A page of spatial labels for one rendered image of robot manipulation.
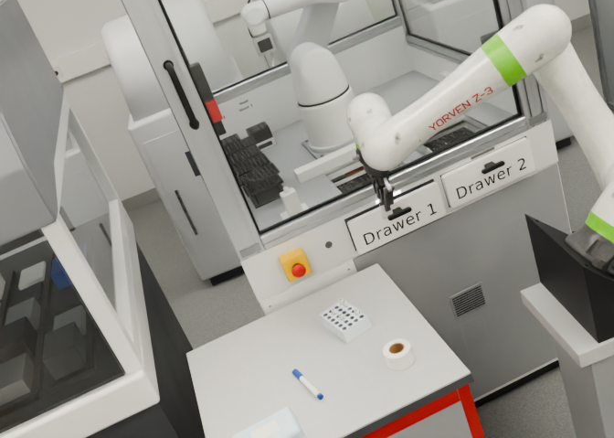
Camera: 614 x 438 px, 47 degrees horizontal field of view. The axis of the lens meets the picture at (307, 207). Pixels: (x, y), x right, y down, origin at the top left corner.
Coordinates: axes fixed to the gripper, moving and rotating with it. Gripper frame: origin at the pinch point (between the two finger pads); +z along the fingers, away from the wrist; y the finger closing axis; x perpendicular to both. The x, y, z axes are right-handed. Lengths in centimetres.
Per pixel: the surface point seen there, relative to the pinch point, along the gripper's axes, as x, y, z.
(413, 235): 6.9, -0.1, 16.9
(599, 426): 19, 71, 25
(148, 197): -85, -279, 198
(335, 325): -27.8, 24.1, 6.6
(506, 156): 41.0, -2.6, 4.8
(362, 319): -21.2, 26.9, 5.3
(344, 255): -15.1, -1.4, 13.3
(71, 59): -90, -315, 92
